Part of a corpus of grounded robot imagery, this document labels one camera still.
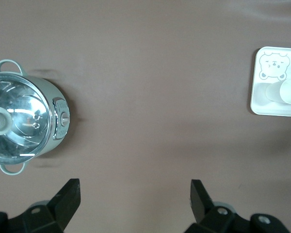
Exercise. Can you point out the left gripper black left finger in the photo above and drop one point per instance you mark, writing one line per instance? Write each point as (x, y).
(63, 206)

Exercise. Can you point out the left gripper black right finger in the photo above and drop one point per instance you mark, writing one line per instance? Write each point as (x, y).
(201, 206)

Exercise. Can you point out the white IKEA cup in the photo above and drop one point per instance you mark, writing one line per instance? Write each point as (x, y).
(289, 91)

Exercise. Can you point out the cream tray with bear print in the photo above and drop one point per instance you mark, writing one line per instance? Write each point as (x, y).
(271, 106)

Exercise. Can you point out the glass pot lid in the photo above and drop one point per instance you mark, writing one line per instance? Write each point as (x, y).
(24, 116)

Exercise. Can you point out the green electric cooking pot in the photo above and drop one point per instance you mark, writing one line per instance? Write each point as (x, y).
(55, 97)

